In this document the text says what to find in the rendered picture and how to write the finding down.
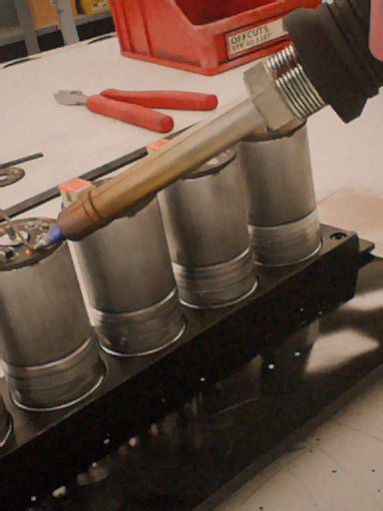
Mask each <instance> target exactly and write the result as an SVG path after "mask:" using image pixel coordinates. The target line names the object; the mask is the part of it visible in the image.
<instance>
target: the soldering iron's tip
mask: <svg viewBox="0 0 383 511"><path fill-rule="evenodd" d="M66 240H67V239H66V238H65V237H64V236H63V235H61V233H60V232H59V230H58V227H57V223H55V224H54V225H53V226H52V228H51V229H50V230H49V231H48V232H47V233H46V234H45V235H44V236H43V237H42V238H41V239H39V241H38V242H37V243H36V244H35V245H34V248H35V251H38V250H39V249H42V248H45V247H48V246H51V245H54V244H56V243H59V242H63V241H66Z"/></svg>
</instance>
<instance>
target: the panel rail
mask: <svg viewBox="0 0 383 511"><path fill-rule="evenodd" d="M198 123H199V122H197V123H195V124H193V125H190V126H188V127H185V128H183V129H181V130H179V131H177V132H174V133H172V134H170V135H167V136H165V137H162V138H161V139H167V140H172V139H173V138H175V137H176V136H178V135H179V134H181V133H183V132H184V131H186V130H187V129H189V128H190V127H193V126H194V125H196V124H198ZM159 140H160V139H159ZM159 140H157V142H158V141H159ZM154 143H156V142H154ZM152 144H153V143H152ZM150 145H151V144H150ZM147 146H149V145H147ZM148 154H149V150H147V148H146V146H144V147H141V148H139V149H137V150H135V151H133V152H130V153H128V154H125V155H123V156H121V157H118V158H116V159H114V160H112V161H109V162H108V163H107V164H105V165H102V166H100V167H98V168H96V169H94V170H92V171H90V172H87V173H85V174H82V175H80V176H78V177H75V178H73V179H76V178H79V179H82V180H87V181H90V182H92V181H94V180H96V179H98V178H101V177H103V176H106V175H108V174H110V173H112V172H115V171H117V170H119V169H121V168H123V167H126V166H129V165H131V164H133V163H135V162H136V161H137V160H139V159H142V158H143V157H145V156H146V155H148ZM73 179H71V180H73ZM71 180H69V181H71ZM69 181H67V182H69ZM64 183H66V182H64ZM64 183H61V184H64ZM61 184H59V186H61ZM59 186H57V187H54V188H52V189H50V190H48V191H46V192H43V193H40V194H38V195H36V196H34V197H31V198H29V199H27V200H25V201H23V202H19V203H17V204H15V205H13V206H10V207H8V209H6V210H4V213H5V214H6V215H7V216H8V218H9V219H10V220H11V219H13V218H15V217H17V216H20V215H23V214H25V213H27V212H29V211H31V210H34V209H36V208H38V206H40V205H43V204H45V203H48V202H50V201H52V200H54V199H56V198H58V197H61V193H60V190H59V189H57V188H58V187H59ZM4 222H7V221H6V219H5V218H4V217H3V216H2V214H0V224H2V223H4Z"/></svg>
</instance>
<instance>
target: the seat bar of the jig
mask: <svg viewBox="0 0 383 511"><path fill-rule="evenodd" d="M319 231H320V240H321V248H320V251H319V252H318V253H317V254H316V255H314V256H313V257H311V258H309V259H307V260H305V261H301V262H298V263H294V264H290V265H283V266H264V265H257V264H255V265H254V267H255V274H256V280H257V287H256V289H255V290H254V292H253V293H252V295H250V296H249V297H247V298H246V299H244V300H242V301H240V302H238V303H234V304H232V305H228V306H224V307H219V308H209V309H200V308H192V307H187V306H184V305H182V307H183V312H184V318H185V322H186V330H185V332H184V333H183V335H182V336H181V337H180V339H179V340H178V341H177V342H175V343H174V344H172V345H171V346H168V347H166V348H164V349H162V350H160V351H157V352H154V353H151V354H146V355H141V356H133V357H122V356H115V355H111V354H108V353H106V352H105V351H103V350H102V349H101V347H100V344H99V340H98V336H97V332H96V328H95V326H94V325H92V327H93V330H94V334H95V338H96V342H97V345H98V348H99V352H100V355H101V360H102V364H103V367H104V371H106V376H104V380H103V382H102V383H101V385H100V386H99V387H98V388H97V390H95V391H94V392H93V393H92V394H91V395H89V396H88V397H86V398H84V400H82V401H80V402H79V403H77V404H74V405H72V406H69V407H67V408H63V409H59V410H54V411H48V412H32V411H27V410H24V409H21V408H19V407H17V406H16V405H15V404H14V401H13V398H12V394H11V391H10V389H9V386H8V383H7V380H6V377H5V375H3V377H0V392H1V395H2V398H4V401H5V404H6V407H7V410H8V412H9V415H10V419H11V422H12V425H13V429H12V432H11V435H10V437H9V440H8V441H7V443H6V444H5V445H4V446H2V447H1V448H0V497H2V496H4V495H5V494H7V493H8V492H10V491H11V490H13V489H14V488H16V487H17V486H19V485H20V484H22V483H23V482H26V480H27V479H29V478H30V477H32V476H34V475H35V474H37V473H38V472H40V471H41V470H43V469H44V468H47V467H48V466H50V465H51V464H53V463H54V462H56V461H57V459H59V458H60V457H62V456H63V455H65V454H68V453H69V452H71V451H72V450H74V449H75V448H77V447H78V446H80V445H81V444H83V443H84V442H87V441H88V439H90V438H91V437H93V436H94V435H96V434H97V433H99V432H100V431H102V430H104V429H105V428H108V427H109V426H111V425H112V424H114V423H115V422H117V421H118V419H120V418H121V417H123V416H124V415H126V414H127V413H130V412H131V411H133V410H134V409H136V408H138V407H139V406H141V405H142V404H144V403H145V402H147V401H148V399H151V398H152V397H154V396H155V395H157V394H158V393H160V392H161V391H163V390H164V389H166V388H167V387H169V386H172V385H173V384H175V383H176V382H178V381H179V379H181V378H182V377H184V376H185V375H187V374H188V373H190V372H191V371H194V370H195V369H197V368H198V367H200V366H201V365H203V364H205V363H206V362H208V361H209V360H210V359H211V358H212V357H215V356H216V355H218V354H219V353H221V352H222V351H224V350H225V349H227V348H228V347H230V346H231V345H233V344H234V343H237V342H238V341H240V340H242V339H243V338H244V337H245V336H246V335H248V334H249V333H251V332H252V331H254V330H255V329H257V328H259V327H261V326H262V325H264V324H265V323H267V322H268V321H270V320H271V319H273V318H275V317H276V316H277V315H278V314H279V313H282V312H283V311H285V310H286V309H288V308H289V307H291V306H292V305H294V304H295V303H297V302H298V301H300V300H301V299H304V298H305V297H307V296H309V295H310V294H311V293H312V292H313V291H315V290H316V289H318V288H319V287H321V286H322V285H325V284H326V283H328V282H329V281H331V280H332V279H334V278H335V277H337V276H338V275H340V274H342V273H344V272H345V271H346V270H347V269H349V268H350V267H352V266H353V265H355V264H356V263H358V262H359V259H358V248H357V237H356V234H355V233H352V232H349V231H346V230H342V229H341V228H338V227H335V226H331V225H328V224H325V223H319Z"/></svg>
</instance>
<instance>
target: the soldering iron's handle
mask: <svg viewBox="0 0 383 511"><path fill-rule="evenodd" d="M370 13H371V0H333V2H332V3H330V4H328V3H327V2H324V3H322V4H321V5H319V6H318V7H317V8H315V9H300V8H297V9H294V10H293V11H291V12H290V13H288V14H287V15H285V16H284V17H283V21H284V25H285V28H286V30H287V33H288V35H289V37H290V39H291V43H292V45H293V47H294V50H295V52H297V54H298V56H299V58H300V60H301V63H302V65H303V67H304V69H305V71H306V72H307V74H308V76H309V77H310V79H311V81H312V83H313V85H314V86H315V88H316V89H318V91H319V92H320V93H321V95H322V96H323V97H324V99H325V100H326V101H327V104H328V105H329V106H330V107H331V109H332V110H333V111H334V112H335V114H336V115H337V116H338V118H340V119H341V120H342V121H343V122H344V123H345V125H348V123H350V122H351V121H353V120H355V119H356V118H358V117H361V115H362V113H363V111H364V108H365V106H366V103H367V101H368V99H371V98H373V97H375V96H376V95H378V94H380V89H381V88H382V87H383V61H381V60H377V59H376V58H375V57H374V56H373V55H372V54H371V52H370V49H369V31H370Z"/></svg>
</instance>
